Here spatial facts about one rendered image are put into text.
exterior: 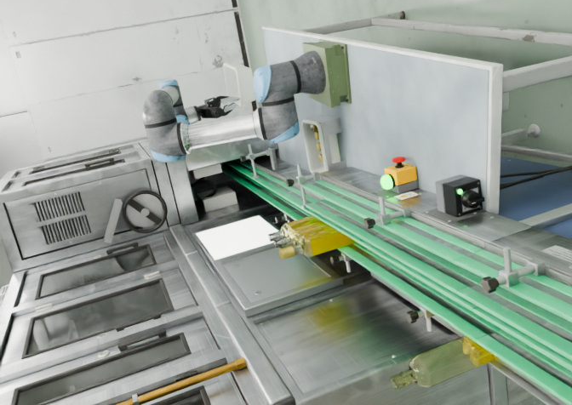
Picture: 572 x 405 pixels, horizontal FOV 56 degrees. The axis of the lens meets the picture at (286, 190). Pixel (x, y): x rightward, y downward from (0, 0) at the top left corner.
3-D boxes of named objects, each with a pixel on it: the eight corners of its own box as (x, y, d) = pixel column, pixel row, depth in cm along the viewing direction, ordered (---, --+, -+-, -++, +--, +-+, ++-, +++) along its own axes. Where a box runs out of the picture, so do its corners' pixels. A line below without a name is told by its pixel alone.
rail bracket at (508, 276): (534, 267, 106) (477, 288, 102) (532, 233, 104) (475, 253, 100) (550, 274, 102) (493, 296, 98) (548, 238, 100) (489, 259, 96)
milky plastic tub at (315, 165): (328, 168, 224) (309, 173, 221) (320, 114, 218) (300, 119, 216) (347, 174, 208) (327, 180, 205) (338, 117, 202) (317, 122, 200)
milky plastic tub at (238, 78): (239, 59, 252) (221, 62, 249) (254, 65, 232) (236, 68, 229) (245, 95, 258) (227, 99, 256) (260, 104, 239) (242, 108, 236)
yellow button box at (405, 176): (407, 184, 168) (386, 190, 166) (404, 160, 166) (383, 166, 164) (420, 187, 162) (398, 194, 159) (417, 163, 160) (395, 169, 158)
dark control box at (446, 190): (464, 202, 143) (437, 210, 140) (461, 173, 141) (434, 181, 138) (485, 209, 135) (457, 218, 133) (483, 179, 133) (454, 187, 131)
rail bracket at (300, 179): (321, 201, 205) (290, 210, 201) (313, 158, 200) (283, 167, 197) (324, 202, 202) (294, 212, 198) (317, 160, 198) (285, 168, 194)
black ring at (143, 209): (170, 224, 271) (128, 236, 265) (160, 184, 265) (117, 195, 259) (172, 226, 266) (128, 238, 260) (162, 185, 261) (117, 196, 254)
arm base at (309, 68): (306, 46, 194) (281, 51, 191) (324, 56, 181) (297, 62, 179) (310, 86, 201) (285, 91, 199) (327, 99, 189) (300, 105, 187)
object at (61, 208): (177, 194, 340) (27, 233, 314) (163, 136, 330) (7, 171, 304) (199, 220, 275) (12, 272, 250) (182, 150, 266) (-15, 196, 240)
